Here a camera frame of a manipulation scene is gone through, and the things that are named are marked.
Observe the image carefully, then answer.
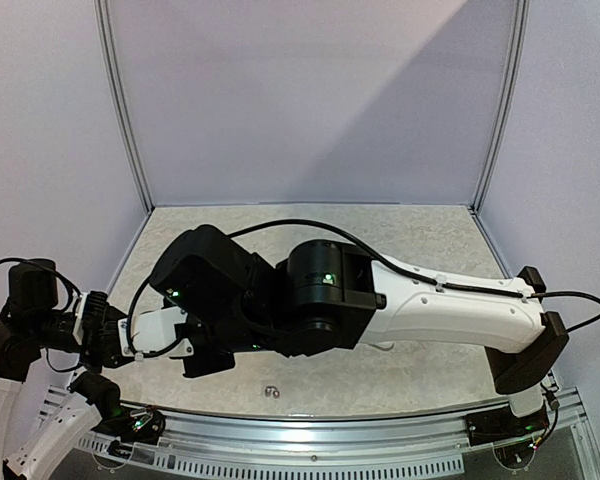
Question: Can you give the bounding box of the white oval charging case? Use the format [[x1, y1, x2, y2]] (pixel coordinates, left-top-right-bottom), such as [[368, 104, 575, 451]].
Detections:
[[371, 342, 395, 352]]

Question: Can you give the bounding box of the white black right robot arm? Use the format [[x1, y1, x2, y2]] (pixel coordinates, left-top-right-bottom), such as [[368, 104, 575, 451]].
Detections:
[[148, 225, 568, 436]]

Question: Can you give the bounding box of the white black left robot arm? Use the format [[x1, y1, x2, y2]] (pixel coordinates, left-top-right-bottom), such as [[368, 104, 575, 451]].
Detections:
[[0, 257, 129, 479]]

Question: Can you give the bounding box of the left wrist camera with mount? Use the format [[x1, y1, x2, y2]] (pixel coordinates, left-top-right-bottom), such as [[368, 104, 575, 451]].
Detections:
[[72, 291, 108, 346]]

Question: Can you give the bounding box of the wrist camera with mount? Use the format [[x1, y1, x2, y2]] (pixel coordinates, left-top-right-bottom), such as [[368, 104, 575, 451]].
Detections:
[[72, 291, 108, 346], [131, 307, 194, 359]]

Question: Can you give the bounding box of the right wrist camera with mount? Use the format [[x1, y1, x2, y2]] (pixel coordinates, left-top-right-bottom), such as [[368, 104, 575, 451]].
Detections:
[[131, 307, 194, 359]]

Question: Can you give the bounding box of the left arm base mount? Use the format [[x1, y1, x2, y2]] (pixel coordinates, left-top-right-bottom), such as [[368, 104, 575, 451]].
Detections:
[[94, 407, 166, 445]]

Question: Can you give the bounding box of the white slotted cable duct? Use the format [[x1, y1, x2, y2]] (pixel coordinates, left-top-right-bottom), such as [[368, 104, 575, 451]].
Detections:
[[76, 433, 465, 479]]

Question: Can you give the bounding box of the aluminium front rail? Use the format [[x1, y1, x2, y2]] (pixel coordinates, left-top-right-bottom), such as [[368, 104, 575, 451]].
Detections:
[[39, 387, 586, 459]]

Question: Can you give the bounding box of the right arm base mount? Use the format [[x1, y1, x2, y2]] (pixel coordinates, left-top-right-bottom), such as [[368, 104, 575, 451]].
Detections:
[[463, 402, 549, 446]]

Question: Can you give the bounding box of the aluminium left frame post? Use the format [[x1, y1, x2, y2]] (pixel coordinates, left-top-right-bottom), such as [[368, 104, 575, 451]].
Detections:
[[94, 0, 155, 215]]

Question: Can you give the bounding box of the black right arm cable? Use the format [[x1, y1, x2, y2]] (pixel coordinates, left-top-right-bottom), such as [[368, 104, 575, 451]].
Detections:
[[127, 218, 600, 361]]

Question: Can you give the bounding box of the aluminium corner frame post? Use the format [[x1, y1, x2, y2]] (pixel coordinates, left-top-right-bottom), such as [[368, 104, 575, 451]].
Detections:
[[469, 0, 530, 217]]

